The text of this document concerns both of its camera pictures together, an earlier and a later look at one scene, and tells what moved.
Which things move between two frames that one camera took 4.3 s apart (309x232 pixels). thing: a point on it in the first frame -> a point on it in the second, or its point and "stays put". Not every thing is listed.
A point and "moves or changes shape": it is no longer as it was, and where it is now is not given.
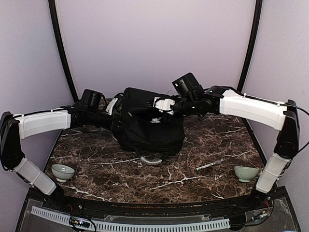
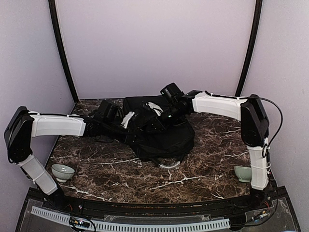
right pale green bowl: [245, 174] stays put
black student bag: [141, 127] moves or changes shape
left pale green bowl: [62, 173] stays put
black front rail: [153, 209] stays put
